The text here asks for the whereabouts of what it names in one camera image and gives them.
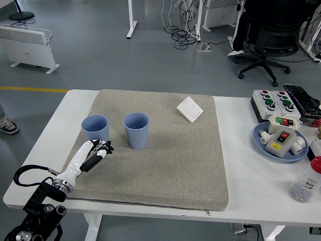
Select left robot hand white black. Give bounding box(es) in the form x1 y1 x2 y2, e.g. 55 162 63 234
56 139 115 186

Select blue ribbed plastic cup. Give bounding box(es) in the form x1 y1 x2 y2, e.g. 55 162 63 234
81 114 110 143
123 112 150 151

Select white push-button control box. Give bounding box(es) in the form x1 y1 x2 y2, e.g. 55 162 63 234
272 90 302 123
250 89 283 124

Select white table leg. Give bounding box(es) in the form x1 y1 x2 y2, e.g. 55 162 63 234
260 224 286 241
84 213 103 241

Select person's foot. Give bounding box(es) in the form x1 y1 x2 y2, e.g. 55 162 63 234
0 101 20 135

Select grey-brown fabric mat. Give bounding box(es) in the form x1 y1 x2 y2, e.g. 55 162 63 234
56 89 229 211

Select white panel heater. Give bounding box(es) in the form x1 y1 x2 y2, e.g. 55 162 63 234
202 0 240 32
0 24 60 74

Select white desk leg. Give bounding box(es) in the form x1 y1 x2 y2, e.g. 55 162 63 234
299 15 321 63
126 0 138 39
194 0 203 42

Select black fan stand base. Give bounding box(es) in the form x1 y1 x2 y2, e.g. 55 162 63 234
9 0 35 21

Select grey power strip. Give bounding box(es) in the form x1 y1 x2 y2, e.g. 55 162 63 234
230 222 261 236

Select blue round plate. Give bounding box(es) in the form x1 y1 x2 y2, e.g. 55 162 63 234
252 122 309 164

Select white pipe fitting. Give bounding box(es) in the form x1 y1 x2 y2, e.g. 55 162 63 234
290 137 308 156
259 129 271 146

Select seated person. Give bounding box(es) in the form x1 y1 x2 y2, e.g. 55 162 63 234
227 0 319 57

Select clear bottle red cap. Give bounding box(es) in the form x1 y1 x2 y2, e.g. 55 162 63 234
288 155 321 203

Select black office chair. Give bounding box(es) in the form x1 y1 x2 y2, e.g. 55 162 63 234
234 11 305 87

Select white small box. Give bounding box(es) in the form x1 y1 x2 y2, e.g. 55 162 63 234
307 139 321 161

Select white wall switch plate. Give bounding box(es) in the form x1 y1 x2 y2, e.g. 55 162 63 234
177 96 204 124

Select black floor cables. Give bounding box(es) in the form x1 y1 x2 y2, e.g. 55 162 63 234
164 0 201 50

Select white floor cable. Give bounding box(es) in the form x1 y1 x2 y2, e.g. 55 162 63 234
194 42 216 53

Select white switch box green red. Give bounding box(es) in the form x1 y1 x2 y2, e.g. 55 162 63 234
267 114 302 135

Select grey switch box red rocker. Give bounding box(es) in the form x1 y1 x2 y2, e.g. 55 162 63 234
265 129 298 159

